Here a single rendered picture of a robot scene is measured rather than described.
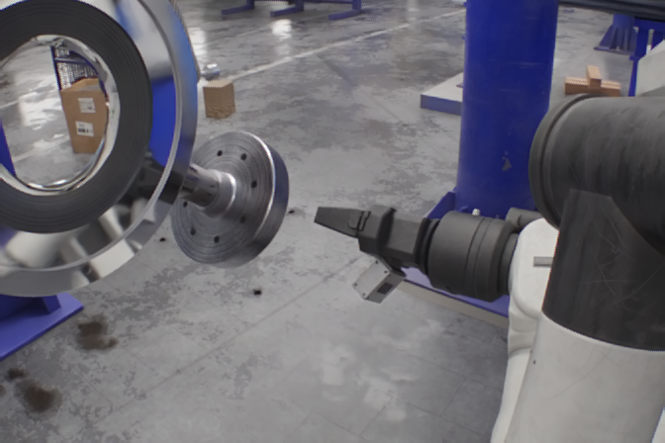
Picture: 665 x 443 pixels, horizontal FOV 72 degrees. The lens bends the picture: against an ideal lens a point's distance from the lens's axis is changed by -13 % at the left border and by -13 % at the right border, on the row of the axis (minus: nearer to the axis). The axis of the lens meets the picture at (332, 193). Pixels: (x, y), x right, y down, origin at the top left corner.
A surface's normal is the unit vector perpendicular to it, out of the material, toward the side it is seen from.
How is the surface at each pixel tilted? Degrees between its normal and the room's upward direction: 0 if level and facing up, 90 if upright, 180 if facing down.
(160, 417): 0
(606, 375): 66
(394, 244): 49
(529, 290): 26
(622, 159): 71
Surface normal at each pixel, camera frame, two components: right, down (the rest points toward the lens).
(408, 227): -0.50, -0.29
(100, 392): -0.04, -0.89
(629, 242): -0.53, 0.00
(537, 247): -0.34, -0.65
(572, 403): -0.71, -0.05
